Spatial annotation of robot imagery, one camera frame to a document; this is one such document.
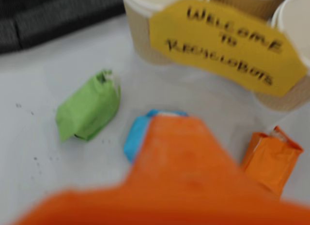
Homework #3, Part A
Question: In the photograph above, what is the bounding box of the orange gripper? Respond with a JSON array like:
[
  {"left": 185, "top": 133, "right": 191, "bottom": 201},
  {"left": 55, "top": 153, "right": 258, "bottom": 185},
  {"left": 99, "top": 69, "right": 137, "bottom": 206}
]
[{"left": 9, "top": 115, "right": 310, "bottom": 225}]

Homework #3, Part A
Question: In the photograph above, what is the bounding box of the blue paper packet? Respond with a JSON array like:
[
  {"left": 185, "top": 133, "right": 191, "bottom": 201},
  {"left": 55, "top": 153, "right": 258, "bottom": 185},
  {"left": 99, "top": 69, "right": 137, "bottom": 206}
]
[{"left": 123, "top": 108, "right": 190, "bottom": 165}]

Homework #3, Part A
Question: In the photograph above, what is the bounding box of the orange paper packet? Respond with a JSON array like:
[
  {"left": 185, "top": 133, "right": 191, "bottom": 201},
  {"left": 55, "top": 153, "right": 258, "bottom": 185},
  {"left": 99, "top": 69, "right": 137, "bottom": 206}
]
[{"left": 239, "top": 125, "right": 305, "bottom": 199}]

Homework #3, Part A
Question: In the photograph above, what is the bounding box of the green paper packet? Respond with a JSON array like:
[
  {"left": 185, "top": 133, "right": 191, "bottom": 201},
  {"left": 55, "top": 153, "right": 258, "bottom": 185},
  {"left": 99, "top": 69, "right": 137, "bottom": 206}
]
[{"left": 55, "top": 69, "right": 122, "bottom": 142}]

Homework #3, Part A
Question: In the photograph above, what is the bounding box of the yellow welcome sign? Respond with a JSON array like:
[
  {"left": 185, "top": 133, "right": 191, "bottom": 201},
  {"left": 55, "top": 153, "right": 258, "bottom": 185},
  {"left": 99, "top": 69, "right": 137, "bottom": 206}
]
[{"left": 149, "top": 0, "right": 310, "bottom": 98}]

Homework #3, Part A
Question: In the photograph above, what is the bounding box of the paper cup with green tag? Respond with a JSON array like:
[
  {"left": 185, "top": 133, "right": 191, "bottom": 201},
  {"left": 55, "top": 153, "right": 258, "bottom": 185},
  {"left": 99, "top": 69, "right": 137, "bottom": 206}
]
[{"left": 120, "top": 0, "right": 213, "bottom": 66}]

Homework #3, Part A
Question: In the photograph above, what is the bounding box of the paper cup with blue tag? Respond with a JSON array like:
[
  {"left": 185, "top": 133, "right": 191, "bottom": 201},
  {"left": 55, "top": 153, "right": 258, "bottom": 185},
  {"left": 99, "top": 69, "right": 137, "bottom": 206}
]
[{"left": 210, "top": 0, "right": 290, "bottom": 20}]

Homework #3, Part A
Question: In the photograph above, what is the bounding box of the short dark foam border strip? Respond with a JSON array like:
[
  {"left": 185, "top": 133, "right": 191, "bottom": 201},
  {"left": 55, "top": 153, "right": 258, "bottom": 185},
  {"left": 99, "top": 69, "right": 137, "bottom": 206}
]
[{"left": 15, "top": 0, "right": 125, "bottom": 50}]

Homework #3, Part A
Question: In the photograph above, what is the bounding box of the paper cup with orange tag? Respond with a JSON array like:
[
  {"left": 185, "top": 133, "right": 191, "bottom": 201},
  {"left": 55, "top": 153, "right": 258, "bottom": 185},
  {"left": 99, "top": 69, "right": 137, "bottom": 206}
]
[{"left": 251, "top": 0, "right": 310, "bottom": 112}]

